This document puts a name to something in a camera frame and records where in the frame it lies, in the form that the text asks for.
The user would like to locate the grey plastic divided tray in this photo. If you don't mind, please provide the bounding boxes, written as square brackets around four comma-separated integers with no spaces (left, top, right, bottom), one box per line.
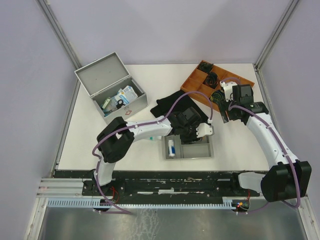
[161,135,214,160]

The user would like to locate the white blue tube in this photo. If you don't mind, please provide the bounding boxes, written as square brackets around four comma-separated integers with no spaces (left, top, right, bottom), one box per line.
[168,139,176,157]

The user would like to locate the clear bottle green label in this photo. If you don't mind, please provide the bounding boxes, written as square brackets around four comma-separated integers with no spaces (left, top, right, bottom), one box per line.
[149,136,162,141]

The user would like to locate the blue white gauze packet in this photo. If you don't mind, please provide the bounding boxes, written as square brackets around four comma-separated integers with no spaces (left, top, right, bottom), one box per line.
[115,85,138,105]

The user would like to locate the black handled scissors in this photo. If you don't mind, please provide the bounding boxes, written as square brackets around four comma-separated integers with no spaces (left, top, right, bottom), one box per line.
[116,99,125,109]

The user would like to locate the grey metal first aid box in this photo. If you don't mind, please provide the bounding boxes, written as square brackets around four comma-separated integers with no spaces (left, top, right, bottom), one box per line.
[74,52,148,124]

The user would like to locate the light blue mask packet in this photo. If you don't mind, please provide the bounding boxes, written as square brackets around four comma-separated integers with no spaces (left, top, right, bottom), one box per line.
[102,106,118,117]

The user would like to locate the green small sachet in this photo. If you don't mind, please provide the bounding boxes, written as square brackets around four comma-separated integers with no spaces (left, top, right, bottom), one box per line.
[100,97,111,110]

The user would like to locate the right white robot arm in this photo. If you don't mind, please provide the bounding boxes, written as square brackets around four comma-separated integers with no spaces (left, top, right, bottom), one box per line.
[216,81,312,208]

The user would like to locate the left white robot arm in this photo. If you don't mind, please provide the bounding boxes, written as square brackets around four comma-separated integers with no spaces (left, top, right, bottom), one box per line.
[92,107,212,195]

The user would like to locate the green dark rolled item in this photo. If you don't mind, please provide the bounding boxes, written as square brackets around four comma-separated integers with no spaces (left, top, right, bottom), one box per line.
[209,90,225,107]

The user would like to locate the dark rolled item compartment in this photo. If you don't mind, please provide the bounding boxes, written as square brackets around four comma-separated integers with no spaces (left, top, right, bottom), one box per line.
[203,72,219,89]
[197,61,214,74]

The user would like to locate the brown wooden compartment tray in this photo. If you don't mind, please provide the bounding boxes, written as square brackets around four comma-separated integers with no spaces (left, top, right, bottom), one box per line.
[180,64,255,98]

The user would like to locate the black folded cloth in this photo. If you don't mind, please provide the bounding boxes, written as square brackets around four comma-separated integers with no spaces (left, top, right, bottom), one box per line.
[150,90,208,122]

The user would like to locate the dark rolled item top compartment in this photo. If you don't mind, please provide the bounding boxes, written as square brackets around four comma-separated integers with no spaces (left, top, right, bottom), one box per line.
[197,61,214,74]

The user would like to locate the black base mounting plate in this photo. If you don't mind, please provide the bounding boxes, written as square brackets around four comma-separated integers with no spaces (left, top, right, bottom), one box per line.
[53,169,266,205]

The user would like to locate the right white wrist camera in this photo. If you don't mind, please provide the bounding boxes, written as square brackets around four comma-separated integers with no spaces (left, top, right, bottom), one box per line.
[220,81,238,102]

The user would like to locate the light blue cable duct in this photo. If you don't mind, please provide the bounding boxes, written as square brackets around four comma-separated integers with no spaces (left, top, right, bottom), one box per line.
[47,197,236,210]

